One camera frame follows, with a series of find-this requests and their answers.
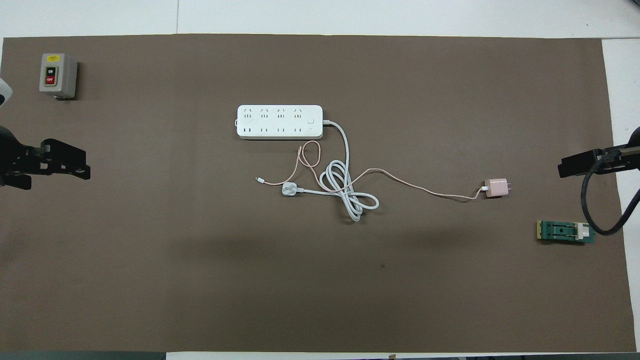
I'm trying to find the brown table mat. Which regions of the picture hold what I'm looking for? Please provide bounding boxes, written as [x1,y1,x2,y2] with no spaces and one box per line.
[0,34,637,353]

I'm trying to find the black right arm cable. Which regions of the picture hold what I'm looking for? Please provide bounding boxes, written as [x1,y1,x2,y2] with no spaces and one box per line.
[580,145,640,236]

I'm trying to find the green knife switch block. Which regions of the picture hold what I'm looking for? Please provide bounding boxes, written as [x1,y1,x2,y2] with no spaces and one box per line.
[536,220,596,245]

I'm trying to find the grey on-off switch box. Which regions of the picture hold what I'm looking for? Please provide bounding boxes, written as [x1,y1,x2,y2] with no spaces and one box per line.
[39,53,78,100]

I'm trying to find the white power strip cord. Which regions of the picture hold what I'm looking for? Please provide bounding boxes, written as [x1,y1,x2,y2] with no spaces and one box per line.
[281,119,380,222]

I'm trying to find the white power strip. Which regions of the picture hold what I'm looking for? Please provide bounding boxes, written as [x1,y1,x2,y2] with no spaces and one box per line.
[236,104,324,140]

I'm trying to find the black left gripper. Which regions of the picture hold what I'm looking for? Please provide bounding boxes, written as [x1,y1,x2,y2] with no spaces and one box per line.
[0,125,92,191]

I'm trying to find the pink charger plug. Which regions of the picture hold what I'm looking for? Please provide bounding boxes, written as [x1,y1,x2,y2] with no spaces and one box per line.
[483,178,512,198]

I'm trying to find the pink charging cable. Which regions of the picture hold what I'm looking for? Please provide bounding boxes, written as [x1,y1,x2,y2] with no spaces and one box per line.
[255,140,488,202]

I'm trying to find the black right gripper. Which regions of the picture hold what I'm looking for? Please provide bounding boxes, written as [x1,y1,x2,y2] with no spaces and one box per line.
[557,127,640,179]

